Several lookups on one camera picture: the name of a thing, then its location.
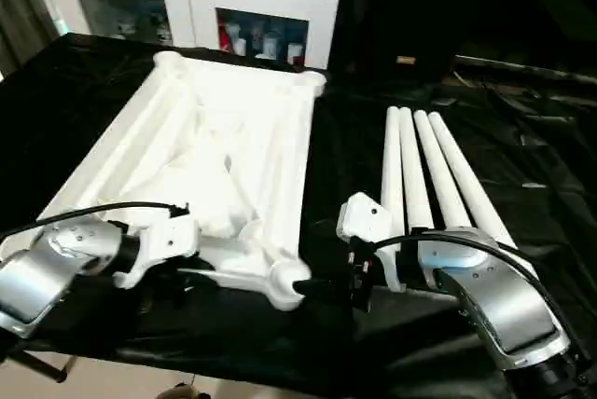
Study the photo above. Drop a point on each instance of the white plastic table leg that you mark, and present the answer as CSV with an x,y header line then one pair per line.
x,y
392,166
468,175
413,175
441,175

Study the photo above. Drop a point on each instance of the white plastic table top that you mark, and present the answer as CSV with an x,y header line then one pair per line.
x,y
233,138

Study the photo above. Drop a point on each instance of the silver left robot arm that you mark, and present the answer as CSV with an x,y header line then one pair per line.
x,y
47,273

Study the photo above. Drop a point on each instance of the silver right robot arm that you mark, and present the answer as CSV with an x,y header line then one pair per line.
x,y
494,296

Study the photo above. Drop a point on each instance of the black plastic mat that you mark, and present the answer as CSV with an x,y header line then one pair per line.
x,y
354,138

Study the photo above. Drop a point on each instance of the small yellow label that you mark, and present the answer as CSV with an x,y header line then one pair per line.
x,y
406,61

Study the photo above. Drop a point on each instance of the black metal rod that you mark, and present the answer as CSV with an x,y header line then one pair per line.
x,y
522,71

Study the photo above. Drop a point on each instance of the white glass-door cabinet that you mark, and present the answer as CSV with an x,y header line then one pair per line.
x,y
187,7

